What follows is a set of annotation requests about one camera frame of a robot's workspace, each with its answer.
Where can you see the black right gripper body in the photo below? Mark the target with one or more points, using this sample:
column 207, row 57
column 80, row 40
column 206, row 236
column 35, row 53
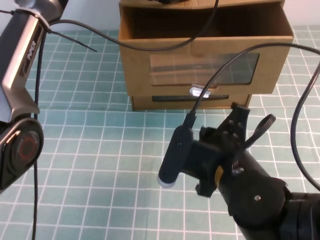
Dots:
column 214, row 147

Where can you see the white drawer handle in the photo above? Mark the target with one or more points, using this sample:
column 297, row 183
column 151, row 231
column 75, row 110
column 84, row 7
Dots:
column 196, row 91

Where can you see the brown cardboard drawer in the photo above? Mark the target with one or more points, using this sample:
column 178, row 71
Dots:
column 166, row 51

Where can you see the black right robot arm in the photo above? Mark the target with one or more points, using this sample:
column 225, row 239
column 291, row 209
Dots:
column 261, row 205

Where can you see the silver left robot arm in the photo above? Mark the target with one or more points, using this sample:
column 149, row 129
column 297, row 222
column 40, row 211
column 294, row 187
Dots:
column 21, row 136

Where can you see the lower brown cardboard shoebox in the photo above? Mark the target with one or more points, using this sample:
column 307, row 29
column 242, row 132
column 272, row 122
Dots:
column 140, row 103

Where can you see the black zip tie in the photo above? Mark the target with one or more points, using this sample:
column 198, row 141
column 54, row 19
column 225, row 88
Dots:
column 56, row 33

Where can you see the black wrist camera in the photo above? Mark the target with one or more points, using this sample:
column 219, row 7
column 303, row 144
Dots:
column 177, row 152

